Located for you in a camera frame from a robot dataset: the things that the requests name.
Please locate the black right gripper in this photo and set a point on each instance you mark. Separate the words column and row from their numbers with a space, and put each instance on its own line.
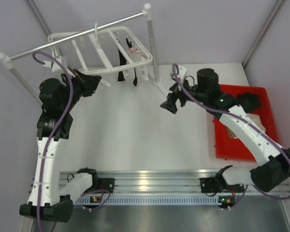
column 170, row 104

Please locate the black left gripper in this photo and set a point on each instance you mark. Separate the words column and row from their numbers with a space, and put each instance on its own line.
column 88, row 82

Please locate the white plastic clip hanger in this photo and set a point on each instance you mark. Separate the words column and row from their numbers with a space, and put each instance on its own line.
column 97, row 53

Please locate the brown cream striped sock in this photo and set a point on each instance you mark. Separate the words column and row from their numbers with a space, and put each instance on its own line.
column 255, row 118

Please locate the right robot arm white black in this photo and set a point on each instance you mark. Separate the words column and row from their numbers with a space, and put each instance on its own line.
column 273, row 160

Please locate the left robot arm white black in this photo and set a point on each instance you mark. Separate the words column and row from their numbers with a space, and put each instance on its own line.
column 47, row 202

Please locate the black striped hanging sock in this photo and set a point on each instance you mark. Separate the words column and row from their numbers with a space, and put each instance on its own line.
column 122, row 61

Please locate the white red hanging sock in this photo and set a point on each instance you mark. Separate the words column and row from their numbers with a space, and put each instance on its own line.
column 136, row 55

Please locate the red plastic tray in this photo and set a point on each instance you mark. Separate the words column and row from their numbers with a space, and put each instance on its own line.
column 252, row 144

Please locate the black sock pile in tray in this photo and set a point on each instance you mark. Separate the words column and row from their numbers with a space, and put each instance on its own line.
column 250, row 102

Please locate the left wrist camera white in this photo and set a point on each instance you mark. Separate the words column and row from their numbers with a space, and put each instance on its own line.
column 55, row 68

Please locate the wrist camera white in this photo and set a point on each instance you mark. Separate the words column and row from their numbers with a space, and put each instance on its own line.
column 182, row 72
column 55, row 68

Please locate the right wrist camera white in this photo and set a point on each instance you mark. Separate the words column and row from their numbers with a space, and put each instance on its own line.
column 182, row 72

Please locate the aluminium mounting rail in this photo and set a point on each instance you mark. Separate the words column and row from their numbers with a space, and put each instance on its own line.
column 192, row 187

